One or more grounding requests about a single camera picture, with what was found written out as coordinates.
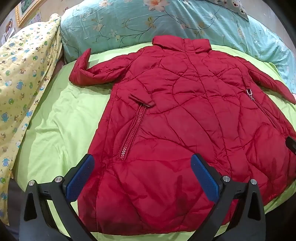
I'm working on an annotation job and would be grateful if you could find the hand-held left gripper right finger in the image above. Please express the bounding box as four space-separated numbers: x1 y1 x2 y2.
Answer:
191 153 266 241

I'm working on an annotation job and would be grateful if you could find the bear print pillow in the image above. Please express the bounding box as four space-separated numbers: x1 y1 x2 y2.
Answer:
209 0 250 22

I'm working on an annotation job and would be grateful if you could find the wall poster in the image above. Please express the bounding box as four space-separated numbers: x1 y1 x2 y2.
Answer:
3 18 15 35

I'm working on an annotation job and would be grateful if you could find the yellow animal print quilt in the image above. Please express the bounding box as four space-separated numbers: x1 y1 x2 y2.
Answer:
0 13 63 225

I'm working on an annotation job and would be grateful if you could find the teal floral quilt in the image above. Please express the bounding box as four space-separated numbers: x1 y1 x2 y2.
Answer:
60 0 296 93

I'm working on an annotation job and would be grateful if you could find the gold framed picture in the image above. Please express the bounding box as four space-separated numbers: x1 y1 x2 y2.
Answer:
15 0 41 26

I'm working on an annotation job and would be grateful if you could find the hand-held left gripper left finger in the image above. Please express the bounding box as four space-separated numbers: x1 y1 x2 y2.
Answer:
20 153 97 241

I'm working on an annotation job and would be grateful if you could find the red quilted coat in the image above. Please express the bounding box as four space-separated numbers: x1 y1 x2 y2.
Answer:
69 36 296 235

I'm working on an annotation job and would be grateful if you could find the light green bed sheet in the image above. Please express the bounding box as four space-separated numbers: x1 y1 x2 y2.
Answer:
14 44 296 241

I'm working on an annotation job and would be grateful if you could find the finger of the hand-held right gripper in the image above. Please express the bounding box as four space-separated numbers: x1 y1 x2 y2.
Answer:
286 137 296 155

